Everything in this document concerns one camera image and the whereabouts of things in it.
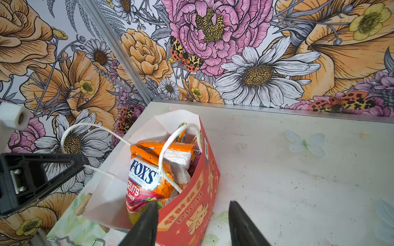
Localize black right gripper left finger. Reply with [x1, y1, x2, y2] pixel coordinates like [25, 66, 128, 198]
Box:
[119, 202, 159, 246]

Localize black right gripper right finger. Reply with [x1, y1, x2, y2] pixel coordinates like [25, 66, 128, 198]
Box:
[228, 200, 271, 246]

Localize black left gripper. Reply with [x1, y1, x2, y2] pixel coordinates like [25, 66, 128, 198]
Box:
[1, 101, 89, 215]

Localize red white paper bag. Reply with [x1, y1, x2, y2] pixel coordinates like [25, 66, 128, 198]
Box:
[81, 110, 220, 246]

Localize orange Fox's fruits candy bag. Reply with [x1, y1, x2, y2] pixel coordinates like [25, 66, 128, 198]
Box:
[126, 145, 175, 225]

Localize orange snack bag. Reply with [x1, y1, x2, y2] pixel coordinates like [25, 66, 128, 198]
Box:
[137, 140, 195, 190]

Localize colourful candy snack bag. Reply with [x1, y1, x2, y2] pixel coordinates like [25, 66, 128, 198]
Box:
[175, 130, 202, 176]

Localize metal wire tongs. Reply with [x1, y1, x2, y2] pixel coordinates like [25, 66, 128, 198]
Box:
[47, 236, 107, 246]

